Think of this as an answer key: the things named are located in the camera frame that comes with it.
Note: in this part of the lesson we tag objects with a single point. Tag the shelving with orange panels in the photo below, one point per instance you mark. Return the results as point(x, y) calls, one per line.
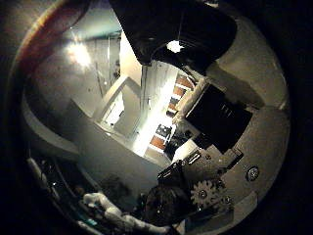
point(176, 98)

